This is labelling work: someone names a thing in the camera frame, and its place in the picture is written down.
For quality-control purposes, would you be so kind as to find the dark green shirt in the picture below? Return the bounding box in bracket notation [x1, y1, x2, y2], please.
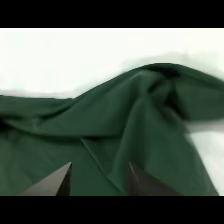
[0, 62, 224, 197]

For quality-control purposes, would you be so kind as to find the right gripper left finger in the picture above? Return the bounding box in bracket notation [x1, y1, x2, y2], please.
[20, 161, 73, 197]

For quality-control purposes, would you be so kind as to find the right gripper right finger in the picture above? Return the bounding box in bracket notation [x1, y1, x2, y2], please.
[127, 162, 181, 197]

